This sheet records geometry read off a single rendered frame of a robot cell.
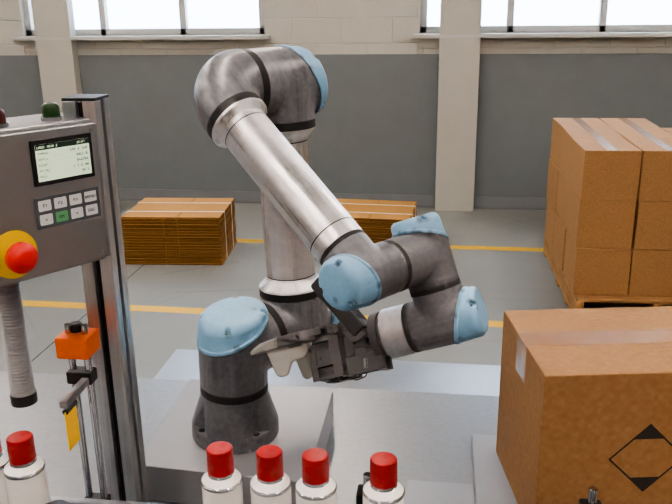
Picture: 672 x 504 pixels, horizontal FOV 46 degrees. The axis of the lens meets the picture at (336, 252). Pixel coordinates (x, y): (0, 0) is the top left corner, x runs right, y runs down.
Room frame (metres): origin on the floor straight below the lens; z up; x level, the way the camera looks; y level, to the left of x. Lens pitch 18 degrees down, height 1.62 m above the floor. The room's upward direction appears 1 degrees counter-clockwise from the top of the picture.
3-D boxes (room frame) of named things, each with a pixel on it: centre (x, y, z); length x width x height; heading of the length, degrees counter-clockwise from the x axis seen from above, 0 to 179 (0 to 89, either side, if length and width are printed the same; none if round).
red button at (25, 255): (0.90, 0.38, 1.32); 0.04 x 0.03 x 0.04; 137
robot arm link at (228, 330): (1.22, 0.17, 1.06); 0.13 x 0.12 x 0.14; 134
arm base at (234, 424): (1.22, 0.18, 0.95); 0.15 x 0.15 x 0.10
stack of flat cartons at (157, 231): (5.04, 1.03, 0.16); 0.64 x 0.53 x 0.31; 86
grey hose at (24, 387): (1.00, 0.45, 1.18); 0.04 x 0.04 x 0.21
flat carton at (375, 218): (5.35, -0.23, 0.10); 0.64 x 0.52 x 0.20; 79
